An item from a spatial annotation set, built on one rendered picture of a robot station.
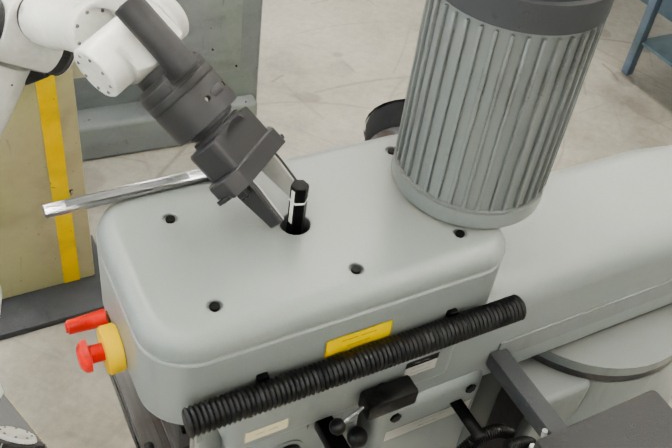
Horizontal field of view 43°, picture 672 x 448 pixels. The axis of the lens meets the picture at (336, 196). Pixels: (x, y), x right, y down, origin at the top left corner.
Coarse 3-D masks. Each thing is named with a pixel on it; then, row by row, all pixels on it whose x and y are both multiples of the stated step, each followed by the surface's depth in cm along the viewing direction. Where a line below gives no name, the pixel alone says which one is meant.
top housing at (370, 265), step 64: (192, 192) 103; (320, 192) 106; (384, 192) 107; (128, 256) 94; (192, 256) 95; (256, 256) 96; (320, 256) 98; (384, 256) 99; (448, 256) 100; (128, 320) 91; (192, 320) 88; (256, 320) 90; (320, 320) 93; (384, 320) 100; (192, 384) 90
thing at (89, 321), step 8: (96, 312) 110; (104, 312) 110; (72, 320) 109; (80, 320) 109; (88, 320) 109; (96, 320) 110; (104, 320) 110; (72, 328) 109; (80, 328) 109; (88, 328) 110
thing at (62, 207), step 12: (156, 180) 103; (168, 180) 103; (180, 180) 104; (192, 180) 104; (204, 180) 105; (96, 192) 100; (108, 192) 101; (120, 192) 101; (132, 192) 101; (144, 192) 101; (156, 192) 102; (48, 204) 98; (60, 204) 98; (72, 204) 98; (84, 204) 99; (96, 204) 99; (48, 216) 97
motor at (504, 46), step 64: (448, 0) 89; (512, 0) 84; (576, 0) 85; (448, 64) 93; (512, 64) 89; (576, 64) 90; (448, 128) 97; (512, 128) 94; (448, 192) 102; (512, 192) 101
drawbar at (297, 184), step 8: (296, 184) 97; (304, 184) 97; (296, 192) 97; (304, 192) 97; (296, 200) 97; (304, 200) 98; (288, 208) 99; (296, 208) 98; (304, 208) 99; (288, 216) 100; (296, 216) 99; (304, 216) 100; (288, 224) 101; (296, 224) 100; (288, 232) 101; (296, 232) 101
